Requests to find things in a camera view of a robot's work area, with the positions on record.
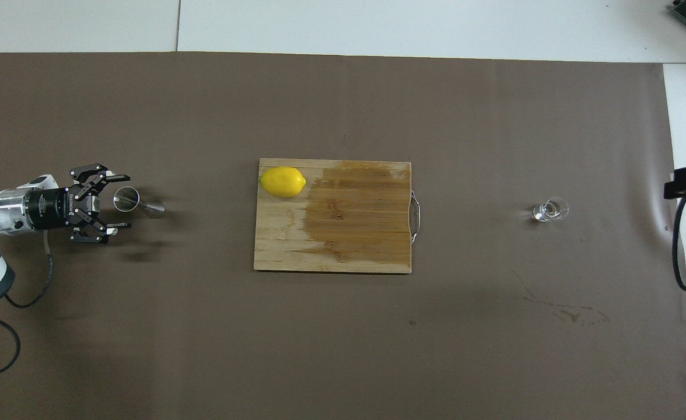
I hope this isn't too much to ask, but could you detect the wooden cutting board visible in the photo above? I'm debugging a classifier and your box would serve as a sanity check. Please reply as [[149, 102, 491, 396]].
[[254, 158, 421, 274]]

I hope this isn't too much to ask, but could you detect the brown paper table mat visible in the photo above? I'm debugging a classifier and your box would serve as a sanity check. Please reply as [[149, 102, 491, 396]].
[[0, 51, 686, 420]]

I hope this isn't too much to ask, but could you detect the small clear glass cup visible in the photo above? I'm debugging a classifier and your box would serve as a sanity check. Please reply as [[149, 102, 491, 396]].
[[531, 197, 571, 223]]

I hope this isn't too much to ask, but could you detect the steel double jigger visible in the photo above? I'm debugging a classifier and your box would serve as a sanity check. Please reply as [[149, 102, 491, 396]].
[[114, 187, 166, 220]]

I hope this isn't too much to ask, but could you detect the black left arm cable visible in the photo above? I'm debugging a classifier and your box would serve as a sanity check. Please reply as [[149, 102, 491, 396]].
[[0, 229, 54, 383]]

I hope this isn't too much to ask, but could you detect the yellow lemon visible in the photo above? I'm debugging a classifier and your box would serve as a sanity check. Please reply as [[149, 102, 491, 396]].
[[260, 166, 307, 198]]

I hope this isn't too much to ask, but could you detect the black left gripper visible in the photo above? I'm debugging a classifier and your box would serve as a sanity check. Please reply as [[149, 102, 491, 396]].
[[27, 163, 131, 244]]

